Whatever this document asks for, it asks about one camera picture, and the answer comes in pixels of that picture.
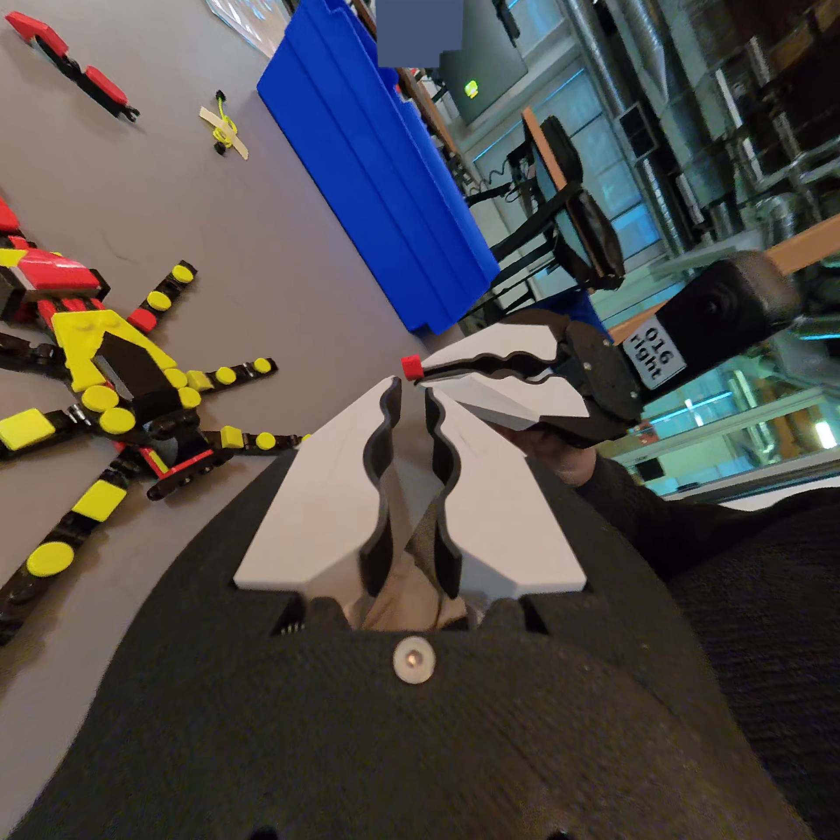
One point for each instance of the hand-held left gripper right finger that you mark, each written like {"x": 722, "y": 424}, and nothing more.
{"x": 505, "y": 525}

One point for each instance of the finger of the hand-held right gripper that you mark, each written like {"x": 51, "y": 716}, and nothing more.
{"x": 525, "y": 400}
{"x": 505, "y": 341}

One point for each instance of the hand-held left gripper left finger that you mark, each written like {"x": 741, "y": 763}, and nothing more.
{"x": 308, "y": 518}

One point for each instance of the small red lego piece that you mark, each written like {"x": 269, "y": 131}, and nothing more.
{"x": 412, "y": 367}

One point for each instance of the black yellow lego spider model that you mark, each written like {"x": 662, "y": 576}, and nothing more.
{"x": 124, "y": 367}

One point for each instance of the black lego limb red slopes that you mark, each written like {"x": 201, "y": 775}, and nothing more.
{"x": 39, "y": 36}

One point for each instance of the person's right hand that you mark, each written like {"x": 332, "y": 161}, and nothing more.
{"x": 564, "y": 459}

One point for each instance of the black office chair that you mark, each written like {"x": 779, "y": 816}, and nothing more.
{"x": 577, "y": 216}

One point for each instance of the blue plastic bin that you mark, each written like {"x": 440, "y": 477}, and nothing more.
{"x": 380, "y": 177}

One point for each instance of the black monitor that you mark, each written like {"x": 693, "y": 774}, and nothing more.
{"x": 485, "y": 72}

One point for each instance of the person's black sweater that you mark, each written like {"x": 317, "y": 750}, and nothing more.
{"x": 774, "y": 623}

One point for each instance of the metal ventilation duct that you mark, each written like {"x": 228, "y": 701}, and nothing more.
{"x": 630, "y": 98}

